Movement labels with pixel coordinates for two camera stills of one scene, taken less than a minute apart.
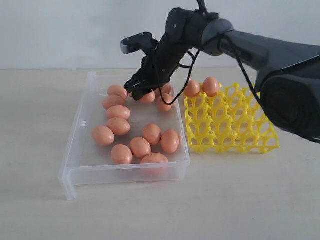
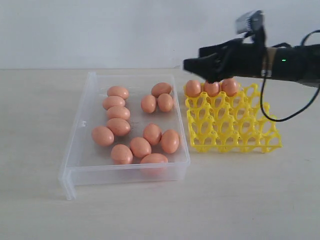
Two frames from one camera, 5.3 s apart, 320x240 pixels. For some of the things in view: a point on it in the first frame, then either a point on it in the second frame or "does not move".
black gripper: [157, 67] → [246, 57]
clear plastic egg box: [116, 138] does not move
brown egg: [210, 86] does not move
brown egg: [192, 89] does not move
